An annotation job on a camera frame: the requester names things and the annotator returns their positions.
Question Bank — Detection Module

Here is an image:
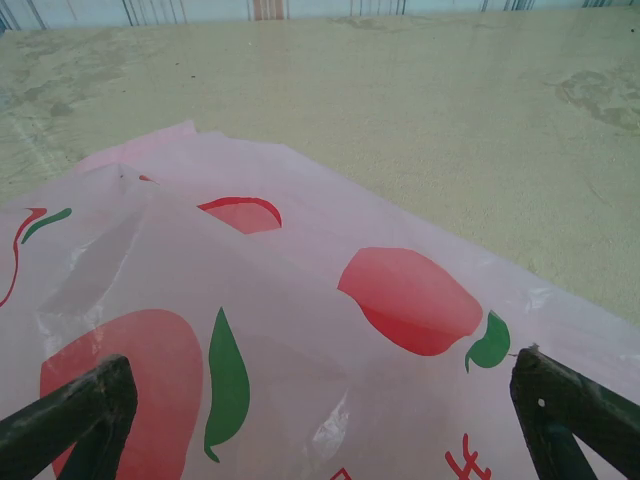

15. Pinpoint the pink printed plastic bag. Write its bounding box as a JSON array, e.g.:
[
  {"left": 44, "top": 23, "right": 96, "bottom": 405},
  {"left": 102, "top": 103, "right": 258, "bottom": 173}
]
[{"left": 0, "top": 118, "right": 640, "bottom": 480}]

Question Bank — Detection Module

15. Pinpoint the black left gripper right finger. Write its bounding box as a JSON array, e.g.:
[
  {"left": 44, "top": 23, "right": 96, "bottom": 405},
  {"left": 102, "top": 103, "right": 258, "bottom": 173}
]
[{"left": 509, "top": 348, "right": 640, "bottom": 480}]

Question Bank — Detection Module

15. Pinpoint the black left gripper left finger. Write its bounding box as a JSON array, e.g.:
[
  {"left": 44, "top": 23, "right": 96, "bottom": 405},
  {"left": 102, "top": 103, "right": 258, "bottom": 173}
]
[{"left": 0, "top": 354, "right": 139, "bottom": 480}]

